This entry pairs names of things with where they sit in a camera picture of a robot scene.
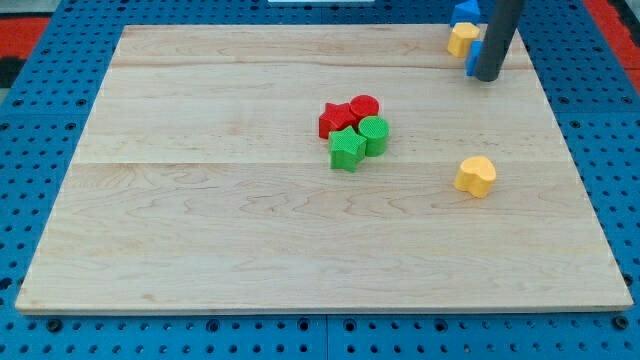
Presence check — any light wooden board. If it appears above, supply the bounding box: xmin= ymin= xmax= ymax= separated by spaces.
xmin=15 ymin=24 xmax=633 ymax=316

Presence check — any yellow heart block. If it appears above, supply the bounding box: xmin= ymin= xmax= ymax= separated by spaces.
xmin=453 ymin=156 xmax=497 ymax=198

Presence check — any green star block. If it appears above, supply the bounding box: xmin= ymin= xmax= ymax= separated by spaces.
xmin=328 ymin=126 xmax=367 ymax=172

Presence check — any red star block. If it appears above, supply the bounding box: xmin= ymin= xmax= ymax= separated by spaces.
xmin=318 ymin=103 xmax=357 ymax=139

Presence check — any green cylinder block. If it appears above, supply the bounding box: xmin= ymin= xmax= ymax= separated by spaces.
xmin=358 ymin=116 xmax=389 ymax=157

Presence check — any red cylinder block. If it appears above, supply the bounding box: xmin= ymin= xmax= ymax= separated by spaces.
xmin=349 ymin=94 xmax=380 ymax=120

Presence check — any blue cube block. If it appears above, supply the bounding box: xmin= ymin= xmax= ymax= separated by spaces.
xmin=465 ymin=40 xmax=483 ymax=77

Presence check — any yellow pentagon block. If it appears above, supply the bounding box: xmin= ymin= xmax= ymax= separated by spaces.
xmin=447 ymin=22 xmax=480 ymax=58

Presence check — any blue triangle block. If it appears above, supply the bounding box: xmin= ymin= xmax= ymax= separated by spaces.
xmin=449 ymin=0 xmax=481 ymax=27

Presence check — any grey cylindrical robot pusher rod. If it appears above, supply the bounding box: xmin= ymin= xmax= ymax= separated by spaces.
xmin=474 ymin=0 xmax=526 ymax=82

